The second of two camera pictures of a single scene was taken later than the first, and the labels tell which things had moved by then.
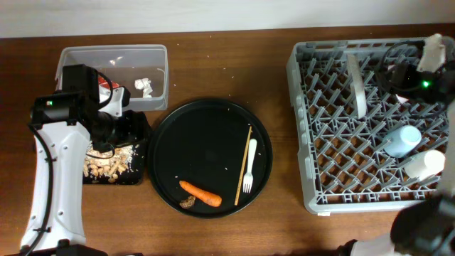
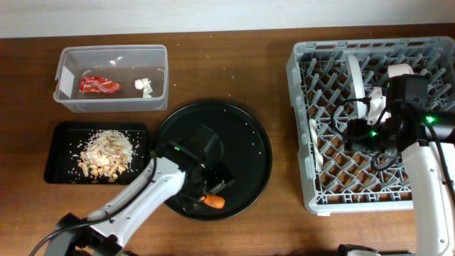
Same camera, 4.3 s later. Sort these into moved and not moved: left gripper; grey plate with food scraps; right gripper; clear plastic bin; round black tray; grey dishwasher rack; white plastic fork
Moved: right gripper; left gripper; white plastic fork
Not moved: grey dishwasher rack; grey plate with food scraps; clear plastic bin; round black tray
